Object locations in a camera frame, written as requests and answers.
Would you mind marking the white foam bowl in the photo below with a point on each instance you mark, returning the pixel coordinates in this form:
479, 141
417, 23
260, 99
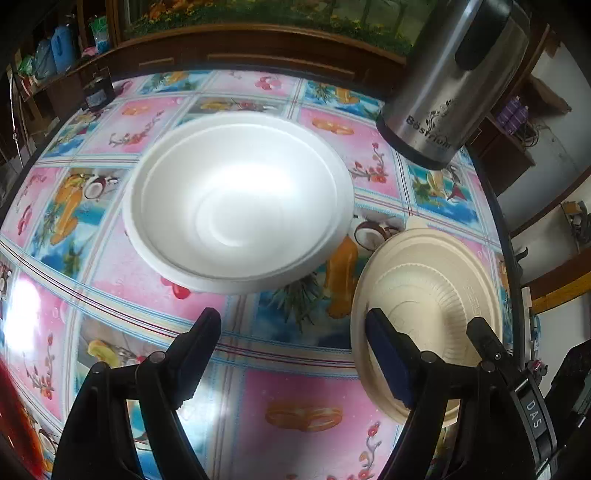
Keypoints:
237, 203

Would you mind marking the red scalloped glass plate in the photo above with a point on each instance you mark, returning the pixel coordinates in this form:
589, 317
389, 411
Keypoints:
17, 429

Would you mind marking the flower wall picture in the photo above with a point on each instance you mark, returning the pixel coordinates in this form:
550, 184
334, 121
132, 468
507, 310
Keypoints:
393, 26

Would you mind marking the stainless steel electric kettle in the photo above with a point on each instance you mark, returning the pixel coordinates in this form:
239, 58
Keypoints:
464, 59

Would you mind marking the colourful patterned tablecloth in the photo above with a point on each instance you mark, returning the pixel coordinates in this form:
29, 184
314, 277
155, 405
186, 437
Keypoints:
280, 398

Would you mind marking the blue plastic jug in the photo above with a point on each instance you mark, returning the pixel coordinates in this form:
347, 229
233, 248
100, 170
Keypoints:
62, 49

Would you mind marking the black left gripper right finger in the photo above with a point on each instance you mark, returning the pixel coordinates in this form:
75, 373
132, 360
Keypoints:
425, 383

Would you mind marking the beige paper bowl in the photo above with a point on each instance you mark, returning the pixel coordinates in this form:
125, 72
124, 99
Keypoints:
429, 285

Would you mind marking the small black round device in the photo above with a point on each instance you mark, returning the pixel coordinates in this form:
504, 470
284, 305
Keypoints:
98, 93

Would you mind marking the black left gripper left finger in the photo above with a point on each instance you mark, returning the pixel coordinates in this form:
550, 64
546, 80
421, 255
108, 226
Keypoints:
96, 441

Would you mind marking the dark wooden cabinet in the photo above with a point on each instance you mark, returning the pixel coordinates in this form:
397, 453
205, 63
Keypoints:
264, 47

